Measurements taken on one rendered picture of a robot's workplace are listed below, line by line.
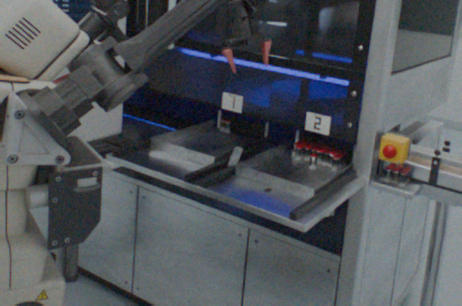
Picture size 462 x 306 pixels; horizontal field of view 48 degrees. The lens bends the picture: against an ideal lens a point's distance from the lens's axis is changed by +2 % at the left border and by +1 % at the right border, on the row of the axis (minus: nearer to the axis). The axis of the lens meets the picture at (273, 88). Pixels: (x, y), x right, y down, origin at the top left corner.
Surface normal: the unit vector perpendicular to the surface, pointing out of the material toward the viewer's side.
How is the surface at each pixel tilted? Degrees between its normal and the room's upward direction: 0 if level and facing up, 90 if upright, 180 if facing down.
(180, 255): 90
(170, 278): 90
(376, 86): 90
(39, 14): 90
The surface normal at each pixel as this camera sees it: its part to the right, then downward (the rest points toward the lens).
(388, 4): -0.51, 0.12
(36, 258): 0.59, 0.22
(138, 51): 0.17, -0.08
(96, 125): 0.82, 0.19
